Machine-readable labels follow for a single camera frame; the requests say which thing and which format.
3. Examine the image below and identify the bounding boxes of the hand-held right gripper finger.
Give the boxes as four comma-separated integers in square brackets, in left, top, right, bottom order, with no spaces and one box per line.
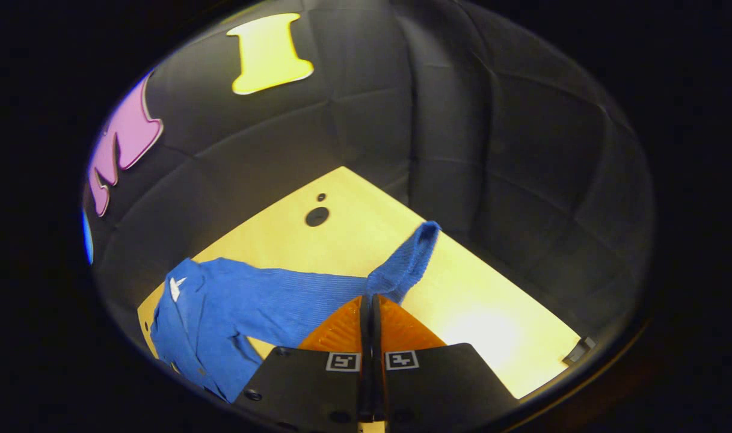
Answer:
[232,293,374,432]
[372,293,520,433]

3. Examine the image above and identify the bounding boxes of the blue button shirt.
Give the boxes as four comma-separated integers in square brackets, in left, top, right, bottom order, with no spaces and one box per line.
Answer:
[150,221,442,404]

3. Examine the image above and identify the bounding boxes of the small grey object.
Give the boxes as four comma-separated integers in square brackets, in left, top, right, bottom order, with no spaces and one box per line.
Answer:
[563,336,597,366]

